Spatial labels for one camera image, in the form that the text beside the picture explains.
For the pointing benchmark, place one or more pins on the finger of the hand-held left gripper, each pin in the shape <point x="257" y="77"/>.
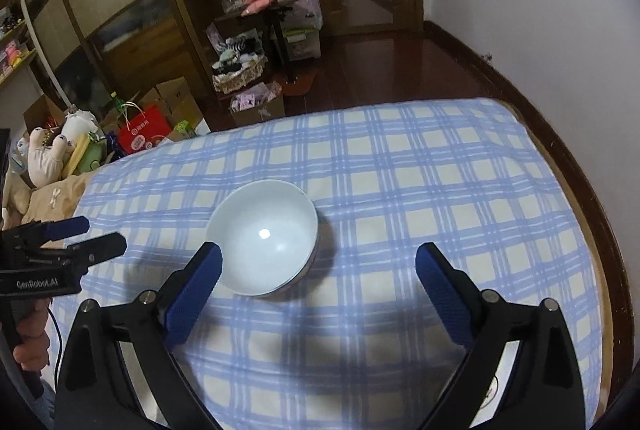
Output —
<point x="70" y="227"/>
<point x="100" y="250"/>

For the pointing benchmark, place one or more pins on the wicker basket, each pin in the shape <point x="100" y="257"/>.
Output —
<point x="239" y="74"/>

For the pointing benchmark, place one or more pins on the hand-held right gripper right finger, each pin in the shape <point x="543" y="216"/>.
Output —
<point x="442" y="290"/>

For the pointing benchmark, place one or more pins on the pale pink plush toy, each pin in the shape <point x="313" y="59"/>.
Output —
<point x="47" y="155"/>

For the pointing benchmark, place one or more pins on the white storage box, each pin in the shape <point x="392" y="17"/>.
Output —
<point x="300" y="44"/>

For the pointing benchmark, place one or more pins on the red striped bowl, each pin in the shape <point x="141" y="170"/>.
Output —
<point x="265" y="235"/>

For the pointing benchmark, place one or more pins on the black stand table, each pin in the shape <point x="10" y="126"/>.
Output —
<point x="276" y="45"/>

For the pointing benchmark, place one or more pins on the red paper bag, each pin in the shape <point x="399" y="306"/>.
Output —
<point x="145" y="130"/>

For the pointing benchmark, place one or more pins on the blue fleece garment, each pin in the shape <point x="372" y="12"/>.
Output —
<point x="47" y="402"/>

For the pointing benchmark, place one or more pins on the white ruffled plush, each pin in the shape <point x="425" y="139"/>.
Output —
<point x="80" y="122"/>

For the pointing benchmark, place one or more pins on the green bottle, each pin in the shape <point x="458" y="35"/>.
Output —
<point x="117" y="105"/>

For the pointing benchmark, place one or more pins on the blue plaid blanket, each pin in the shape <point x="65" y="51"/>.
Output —
<point x="400" y="190"/>

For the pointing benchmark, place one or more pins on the person's left hand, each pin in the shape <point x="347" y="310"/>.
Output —
<point x="35" y="340"/>

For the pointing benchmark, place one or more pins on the box of pink items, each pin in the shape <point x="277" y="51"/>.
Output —
<point x="257" y="104"/>

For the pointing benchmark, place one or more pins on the white pole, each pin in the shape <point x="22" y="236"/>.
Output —
<point x="42" y="45"/>

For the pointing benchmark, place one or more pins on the cardboard box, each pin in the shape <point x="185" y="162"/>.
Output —
<point x="175" y="100"/>
<point x="45" y="110"/>

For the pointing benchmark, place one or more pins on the shelf with colourful items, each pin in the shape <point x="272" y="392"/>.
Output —
<point x="12" y="52"/>

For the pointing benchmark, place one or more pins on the wooden cabinet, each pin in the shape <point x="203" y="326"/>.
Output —
<point x="125" y="10"/>

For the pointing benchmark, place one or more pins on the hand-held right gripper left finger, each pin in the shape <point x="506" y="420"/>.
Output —
<point x="195" y="295"/>

